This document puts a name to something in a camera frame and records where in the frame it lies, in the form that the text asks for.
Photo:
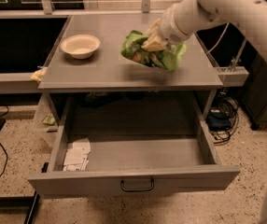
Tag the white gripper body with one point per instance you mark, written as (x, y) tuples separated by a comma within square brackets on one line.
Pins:
[(167, 28)]

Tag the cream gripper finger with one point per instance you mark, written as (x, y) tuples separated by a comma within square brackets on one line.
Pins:
[(152, 27), (154, 43)]

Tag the green rice chip bag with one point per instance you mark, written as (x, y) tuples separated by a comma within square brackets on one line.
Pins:
[(168, 59)]

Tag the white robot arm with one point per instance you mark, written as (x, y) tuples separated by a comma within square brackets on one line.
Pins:
[(187, 17)]

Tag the grey cabinet counter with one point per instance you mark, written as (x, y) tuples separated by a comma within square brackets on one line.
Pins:
[(107, 70)]

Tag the open grey drawer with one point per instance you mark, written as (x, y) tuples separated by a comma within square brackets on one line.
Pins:
[(162, 136)]

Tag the white paper bowl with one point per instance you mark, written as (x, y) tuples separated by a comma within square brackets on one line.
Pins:
[(80, 46)]

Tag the dark blue box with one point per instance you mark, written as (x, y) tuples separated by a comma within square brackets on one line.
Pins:
[(218, 121)]

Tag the small green wrapper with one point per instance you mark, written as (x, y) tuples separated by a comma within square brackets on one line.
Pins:
[(49, 119)]

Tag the white paper slips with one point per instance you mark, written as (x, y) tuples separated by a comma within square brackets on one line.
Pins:
[(77, 155)]

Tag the black drawer handle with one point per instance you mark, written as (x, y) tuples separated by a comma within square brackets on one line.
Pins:
[(137, 185)]

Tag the grey metal rail frame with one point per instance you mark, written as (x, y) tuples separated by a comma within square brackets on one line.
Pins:
[(21, 83)]

